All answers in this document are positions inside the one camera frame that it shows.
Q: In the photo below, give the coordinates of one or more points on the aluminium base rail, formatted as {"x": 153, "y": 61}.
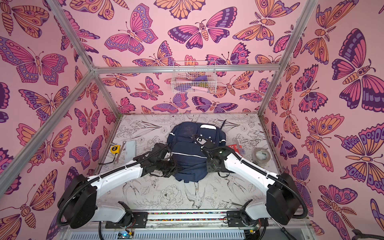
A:
{"x": 191, "y": 225}

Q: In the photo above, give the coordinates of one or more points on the white wire basket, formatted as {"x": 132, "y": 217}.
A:
{"x": 194, "y": 77}

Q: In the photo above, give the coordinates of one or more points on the red paper pack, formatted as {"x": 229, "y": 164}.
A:
{"x": 236, "y": 148}

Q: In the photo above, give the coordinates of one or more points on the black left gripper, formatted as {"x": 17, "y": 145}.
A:
{"x": 172, "y": 170}

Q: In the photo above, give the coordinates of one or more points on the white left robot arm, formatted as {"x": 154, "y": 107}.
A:
{"x": 79, "y": 203}

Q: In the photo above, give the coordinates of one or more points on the silver wrench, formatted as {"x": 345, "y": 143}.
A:
{"x": 122, "y": 148}

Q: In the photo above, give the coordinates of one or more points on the clear packing tape roll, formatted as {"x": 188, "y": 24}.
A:
{"x": 261, "y": 156}

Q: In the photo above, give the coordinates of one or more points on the yellow tape measure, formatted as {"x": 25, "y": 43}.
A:
{"x": 115, "y": 150}

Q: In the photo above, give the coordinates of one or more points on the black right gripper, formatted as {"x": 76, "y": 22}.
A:
{"x": 202, "y": 144}

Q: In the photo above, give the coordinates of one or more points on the clear plastic stationery case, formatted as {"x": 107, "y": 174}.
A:
{"x": 239, "y": 143}

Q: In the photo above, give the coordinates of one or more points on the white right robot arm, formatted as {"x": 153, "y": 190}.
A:
{"x": 282, "y": 201}

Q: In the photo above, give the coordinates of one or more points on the black handled screwdriver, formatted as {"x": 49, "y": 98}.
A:
{"x": 284, "y": 231}

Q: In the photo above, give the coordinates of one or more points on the green circuit board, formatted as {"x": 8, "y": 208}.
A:
{"x": 125, "y": 235}

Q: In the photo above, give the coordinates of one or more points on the navy blue student backpack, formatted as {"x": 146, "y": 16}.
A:
{"x": 187, "y": 154}

